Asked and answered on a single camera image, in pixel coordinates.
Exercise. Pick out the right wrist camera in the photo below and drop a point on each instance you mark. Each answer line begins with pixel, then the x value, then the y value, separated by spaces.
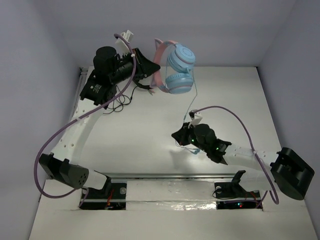
pixel 195 117

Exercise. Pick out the silver foil tape strip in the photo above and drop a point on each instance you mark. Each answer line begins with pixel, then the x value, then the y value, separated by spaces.
pixel 169 195

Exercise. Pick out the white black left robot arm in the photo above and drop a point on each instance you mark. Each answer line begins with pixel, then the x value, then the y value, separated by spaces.
pixel 100 89

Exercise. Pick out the black headphones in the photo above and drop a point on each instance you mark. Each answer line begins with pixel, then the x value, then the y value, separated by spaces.
pixel 142 86

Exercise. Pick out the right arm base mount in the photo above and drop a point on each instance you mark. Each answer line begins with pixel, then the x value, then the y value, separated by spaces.
pixel 231 196

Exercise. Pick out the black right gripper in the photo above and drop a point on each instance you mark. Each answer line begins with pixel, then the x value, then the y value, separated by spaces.
pixel 181 135

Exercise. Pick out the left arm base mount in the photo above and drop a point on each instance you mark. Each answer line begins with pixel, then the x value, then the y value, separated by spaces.
pixel 111 197

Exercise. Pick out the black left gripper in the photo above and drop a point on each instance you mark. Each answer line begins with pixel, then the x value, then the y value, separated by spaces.
pixel 138 63

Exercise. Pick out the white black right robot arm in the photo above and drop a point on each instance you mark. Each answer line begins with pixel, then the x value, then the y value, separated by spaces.
pixel 259 170

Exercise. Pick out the pink blue cat-ear headphones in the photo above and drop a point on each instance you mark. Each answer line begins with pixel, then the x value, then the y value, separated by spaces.
pixel 182 60

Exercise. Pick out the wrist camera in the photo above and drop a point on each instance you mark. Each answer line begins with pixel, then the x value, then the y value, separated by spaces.
pixel 127 36
pixel 195 117

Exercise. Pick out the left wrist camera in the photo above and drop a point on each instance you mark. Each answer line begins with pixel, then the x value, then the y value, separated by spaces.
pixel 127 36

